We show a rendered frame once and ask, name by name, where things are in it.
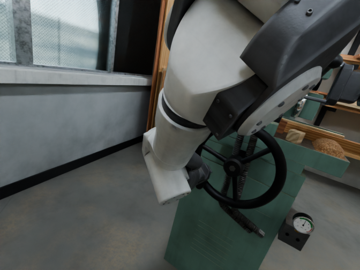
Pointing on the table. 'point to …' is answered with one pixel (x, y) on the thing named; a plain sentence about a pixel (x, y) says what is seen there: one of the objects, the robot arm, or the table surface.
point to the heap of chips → (329, 147)
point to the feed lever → (330, 69)
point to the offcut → (295, 136)
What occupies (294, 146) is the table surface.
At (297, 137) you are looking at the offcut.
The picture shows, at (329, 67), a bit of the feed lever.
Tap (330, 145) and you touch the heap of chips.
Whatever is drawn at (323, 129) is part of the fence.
